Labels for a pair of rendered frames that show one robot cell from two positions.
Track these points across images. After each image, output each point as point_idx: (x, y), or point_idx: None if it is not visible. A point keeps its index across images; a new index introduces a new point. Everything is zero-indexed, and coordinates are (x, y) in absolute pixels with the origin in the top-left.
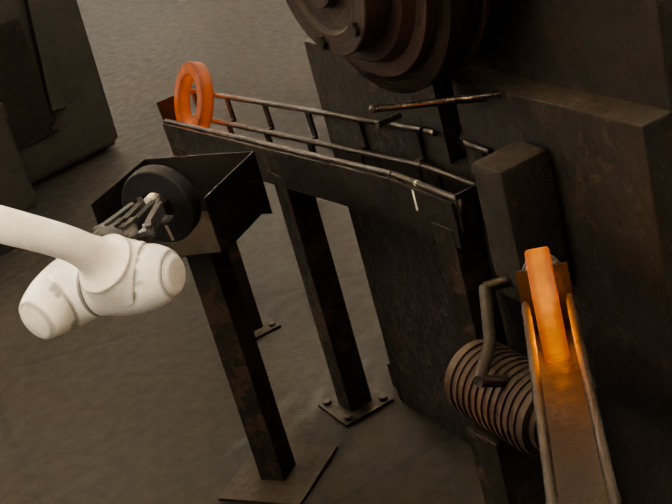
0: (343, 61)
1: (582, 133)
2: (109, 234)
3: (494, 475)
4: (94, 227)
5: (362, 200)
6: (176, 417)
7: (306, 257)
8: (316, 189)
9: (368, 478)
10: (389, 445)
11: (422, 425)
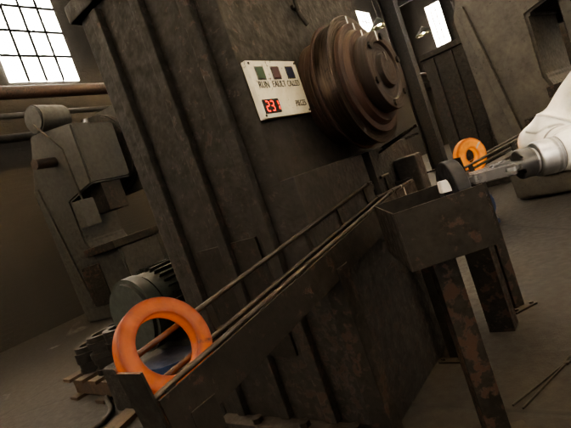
0: (322, 174)
1: (401, 148)
2: (539, 113)
3: (493, 248)
4: (513, 163)
5: None
6: None
7: (368, 325)
8: (367, 243)
9: (472, 412)
10: (436, 422)
11: (409, 420)
